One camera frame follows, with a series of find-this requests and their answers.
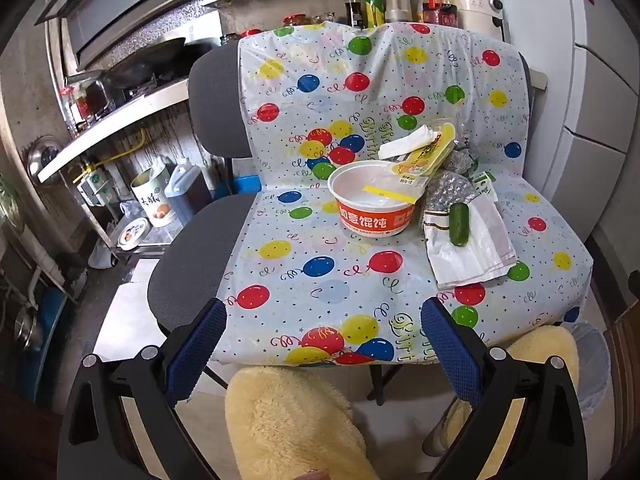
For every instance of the blue plastic box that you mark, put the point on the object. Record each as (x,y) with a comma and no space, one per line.
(240,187)

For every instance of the yellow plastic food packet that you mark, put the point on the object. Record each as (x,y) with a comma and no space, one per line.
(430,156)

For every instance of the blue plastic jug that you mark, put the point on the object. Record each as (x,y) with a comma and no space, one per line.
(187,192)

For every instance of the steel kitchen counter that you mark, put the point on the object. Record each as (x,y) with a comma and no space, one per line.
(100,130)

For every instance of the cream tin can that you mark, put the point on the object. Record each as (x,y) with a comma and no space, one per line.
(155,197)

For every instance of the beige slipper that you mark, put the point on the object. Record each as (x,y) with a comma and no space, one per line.
(445,430)

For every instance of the black office chair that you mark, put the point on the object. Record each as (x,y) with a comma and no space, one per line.
(200,260)
(526,90)

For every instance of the dark jug with red label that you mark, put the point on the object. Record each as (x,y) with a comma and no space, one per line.
(441,16)

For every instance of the gas stove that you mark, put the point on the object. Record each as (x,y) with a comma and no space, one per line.
(155,86)

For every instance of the dark soy sauce bottle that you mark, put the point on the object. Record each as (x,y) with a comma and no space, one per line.
(354,7)

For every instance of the balloon print plastic cover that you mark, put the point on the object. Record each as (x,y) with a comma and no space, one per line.
(320,240)

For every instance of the trash bin with clear bag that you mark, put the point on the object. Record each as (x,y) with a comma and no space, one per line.
(592,360)

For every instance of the white air fryer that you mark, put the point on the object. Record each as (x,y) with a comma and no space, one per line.
(475,5)

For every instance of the grey fluffy cloth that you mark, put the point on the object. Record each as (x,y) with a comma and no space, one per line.
(460,161)

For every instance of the grey refrigerator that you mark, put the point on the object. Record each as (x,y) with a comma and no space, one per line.
(600,85)

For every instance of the silver crumpled wrapper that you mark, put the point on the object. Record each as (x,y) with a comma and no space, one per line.
(444,189)

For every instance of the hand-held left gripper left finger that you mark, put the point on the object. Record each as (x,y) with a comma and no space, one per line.
(195,355)

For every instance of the steel pot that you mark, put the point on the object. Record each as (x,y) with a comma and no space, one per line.
(27,330)

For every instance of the yellow green bottle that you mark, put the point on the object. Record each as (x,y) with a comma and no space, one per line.
(373,7)

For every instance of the brown wooden furniture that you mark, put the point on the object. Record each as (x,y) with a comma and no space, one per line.
(622,350)

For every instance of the white green carton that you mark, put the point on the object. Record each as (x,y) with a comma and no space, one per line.
(484,183)

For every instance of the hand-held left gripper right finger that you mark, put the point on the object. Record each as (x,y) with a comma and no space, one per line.
(450,350)

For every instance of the blue barrel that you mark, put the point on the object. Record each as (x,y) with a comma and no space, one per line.
(52,340)

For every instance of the red white instant noodle bowl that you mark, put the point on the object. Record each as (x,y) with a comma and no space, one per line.
(370,215)

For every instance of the black wok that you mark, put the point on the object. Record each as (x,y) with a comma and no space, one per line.
(145,62)

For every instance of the white gas meter box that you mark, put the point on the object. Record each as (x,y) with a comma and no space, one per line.
(95,185)

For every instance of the white tissue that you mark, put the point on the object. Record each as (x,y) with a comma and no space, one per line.
(405,142)

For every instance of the green cucumber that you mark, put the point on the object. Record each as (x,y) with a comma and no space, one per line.
(460,222)

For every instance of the steel range hood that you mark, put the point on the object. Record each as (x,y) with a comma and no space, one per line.
(125,5)

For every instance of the metal pot lid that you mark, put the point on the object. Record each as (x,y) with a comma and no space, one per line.
(42,155)

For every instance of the white side counter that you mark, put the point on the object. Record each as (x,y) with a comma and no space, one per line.
(539,79)

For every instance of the red lid jar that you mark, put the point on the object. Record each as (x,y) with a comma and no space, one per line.
(294,21)

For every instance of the red seasoning bottles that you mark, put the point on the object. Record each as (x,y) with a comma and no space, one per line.
(85,105)

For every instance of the white plastic bag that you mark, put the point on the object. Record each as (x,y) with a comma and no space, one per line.
(470,265)

